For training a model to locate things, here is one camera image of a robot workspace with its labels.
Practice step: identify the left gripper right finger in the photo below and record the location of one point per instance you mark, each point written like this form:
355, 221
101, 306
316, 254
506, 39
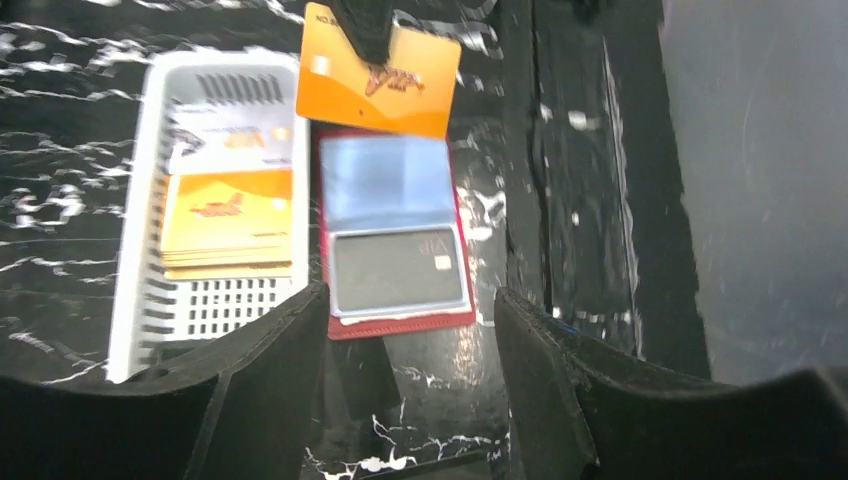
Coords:
585, 410

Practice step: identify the white plastic basket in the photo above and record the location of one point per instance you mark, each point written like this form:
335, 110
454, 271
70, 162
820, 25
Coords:
153, 315

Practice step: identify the white VIP card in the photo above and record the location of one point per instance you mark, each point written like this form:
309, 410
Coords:
220, 138

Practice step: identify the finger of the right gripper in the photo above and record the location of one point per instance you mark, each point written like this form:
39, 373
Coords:
368, 25

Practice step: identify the black VIP card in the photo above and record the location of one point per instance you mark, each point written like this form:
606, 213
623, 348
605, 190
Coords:
384, 273

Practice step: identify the red leather card holder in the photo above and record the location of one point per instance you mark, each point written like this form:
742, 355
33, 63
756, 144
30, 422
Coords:
376, 182

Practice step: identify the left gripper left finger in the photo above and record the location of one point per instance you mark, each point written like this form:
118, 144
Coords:
238, 407

